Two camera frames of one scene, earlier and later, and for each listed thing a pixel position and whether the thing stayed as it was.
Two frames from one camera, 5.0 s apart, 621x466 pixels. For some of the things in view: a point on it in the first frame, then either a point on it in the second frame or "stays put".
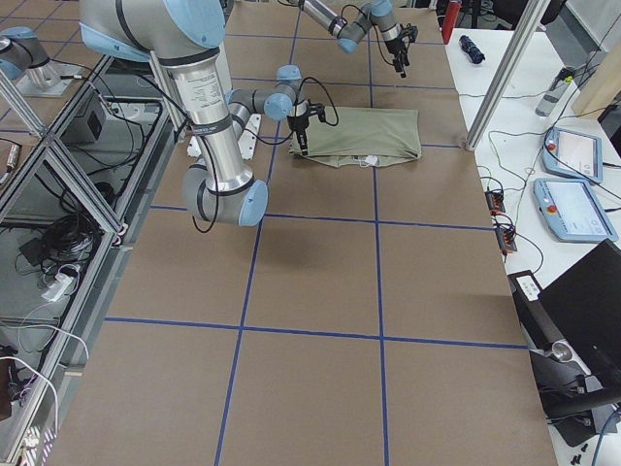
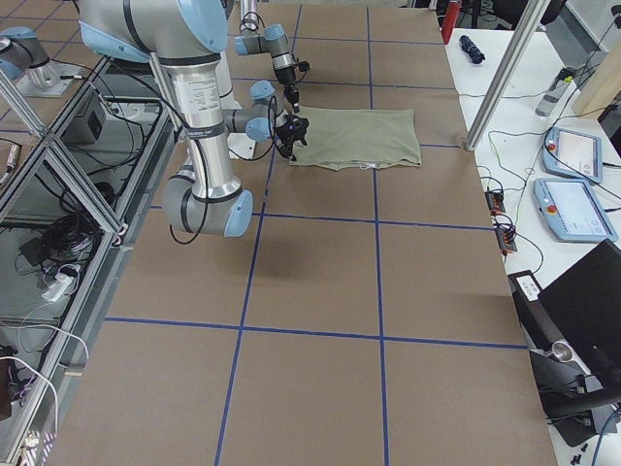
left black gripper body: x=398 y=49 → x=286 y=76
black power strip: x=506 y=235 stays put
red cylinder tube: x=452 y=14 stays put
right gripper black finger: x=303 y=143 → x=286 y=149
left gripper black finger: x=402 y=60 → x=293 y=96
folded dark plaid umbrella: x=473 y=52 stays put
